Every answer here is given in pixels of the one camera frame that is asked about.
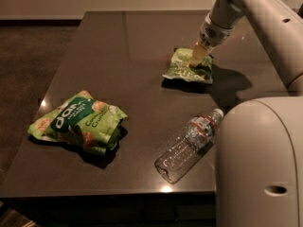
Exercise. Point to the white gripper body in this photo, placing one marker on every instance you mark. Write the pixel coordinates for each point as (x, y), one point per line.
(215, 33)

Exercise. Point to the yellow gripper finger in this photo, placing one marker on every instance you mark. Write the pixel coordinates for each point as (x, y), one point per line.
(200, 50)

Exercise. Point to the green jalapeno chip bag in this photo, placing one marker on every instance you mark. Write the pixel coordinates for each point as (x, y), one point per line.
(180, 68)

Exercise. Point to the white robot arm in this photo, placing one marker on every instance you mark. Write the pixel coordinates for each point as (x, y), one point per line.
(259, 160)

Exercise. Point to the green rice chip bag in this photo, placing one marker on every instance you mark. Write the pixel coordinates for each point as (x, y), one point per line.
(82, 121)

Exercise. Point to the clear plastic water bottle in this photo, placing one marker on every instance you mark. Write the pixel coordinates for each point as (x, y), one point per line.
(186, 148)

